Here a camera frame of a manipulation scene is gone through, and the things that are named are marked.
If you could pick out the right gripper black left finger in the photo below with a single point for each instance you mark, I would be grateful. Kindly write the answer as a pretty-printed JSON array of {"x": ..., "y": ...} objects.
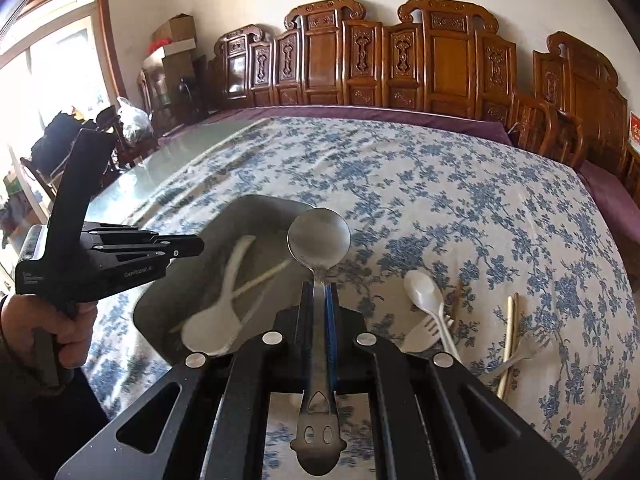
[{"x": 304, "y": 327}]

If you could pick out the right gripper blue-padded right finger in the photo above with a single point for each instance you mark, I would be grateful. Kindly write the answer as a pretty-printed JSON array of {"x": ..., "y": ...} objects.
[{"x": 333, "y": 339}]

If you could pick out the grey metal rectangular tray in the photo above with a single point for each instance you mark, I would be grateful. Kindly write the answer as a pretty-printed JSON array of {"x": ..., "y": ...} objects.
[{"x": 193, "y": 284}]

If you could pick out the stainless steel spoon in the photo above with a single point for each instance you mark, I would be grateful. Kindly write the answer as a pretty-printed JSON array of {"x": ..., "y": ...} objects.
[{"x": 318, "y": 239}]

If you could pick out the white plastic rice spoon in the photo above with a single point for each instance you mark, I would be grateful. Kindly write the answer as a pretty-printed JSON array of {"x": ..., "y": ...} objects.
[{"x": 212, "y": 331}]

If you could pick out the white plastic fork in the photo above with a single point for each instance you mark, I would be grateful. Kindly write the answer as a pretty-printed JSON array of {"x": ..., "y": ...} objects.
[
  {"x": 528, "y": 347},
  {"x": 422, "y": 337}
]

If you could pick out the gold-tipped chopstick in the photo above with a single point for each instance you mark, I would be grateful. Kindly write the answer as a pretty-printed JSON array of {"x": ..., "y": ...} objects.
[{"x": 511, "y": 341}]

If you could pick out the person's left hand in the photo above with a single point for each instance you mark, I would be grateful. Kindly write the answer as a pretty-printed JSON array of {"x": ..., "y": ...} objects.
[{"x": 22, "y": 315}]

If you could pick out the dark wooden chair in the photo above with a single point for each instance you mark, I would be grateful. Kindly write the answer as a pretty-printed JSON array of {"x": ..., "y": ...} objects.
[{"x": 50, "y": 152}]

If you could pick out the blue floral white tablecloth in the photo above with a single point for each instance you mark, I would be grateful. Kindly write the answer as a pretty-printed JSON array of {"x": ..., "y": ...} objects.
[{"x": 487, "y": 221}]

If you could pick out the white plastic bag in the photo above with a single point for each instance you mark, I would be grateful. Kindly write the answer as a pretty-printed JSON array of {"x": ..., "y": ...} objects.
[{"x": 136, "y": 123}]

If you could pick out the wooden framed window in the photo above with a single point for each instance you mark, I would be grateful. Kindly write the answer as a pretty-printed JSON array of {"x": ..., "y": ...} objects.
[{"x": 58, "y": 56}]

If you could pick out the stacked cardboard boxes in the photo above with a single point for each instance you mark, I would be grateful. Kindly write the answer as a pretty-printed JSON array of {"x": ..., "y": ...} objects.
[{"x": 167, "y": 81}]

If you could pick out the purple sofa cushion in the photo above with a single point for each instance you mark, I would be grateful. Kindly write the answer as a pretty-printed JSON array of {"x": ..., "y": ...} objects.
[{"x": 492, "y": 131}]

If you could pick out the carved wooden long sofa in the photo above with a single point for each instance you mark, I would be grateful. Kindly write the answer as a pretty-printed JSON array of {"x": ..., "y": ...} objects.
[{"x": 442, "y": 57}]

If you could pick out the purple armchair cushion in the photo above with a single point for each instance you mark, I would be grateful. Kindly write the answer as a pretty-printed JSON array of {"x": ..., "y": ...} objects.
[{"x": 618, "y": 209}]

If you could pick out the carved wooden armchair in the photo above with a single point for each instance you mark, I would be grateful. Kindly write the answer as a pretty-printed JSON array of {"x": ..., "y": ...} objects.
[{"x": 581, "y": 82}]

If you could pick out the red greeting card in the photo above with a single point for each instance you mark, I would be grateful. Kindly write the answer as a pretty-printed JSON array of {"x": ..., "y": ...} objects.
[{"x": 634, "y": 132}]

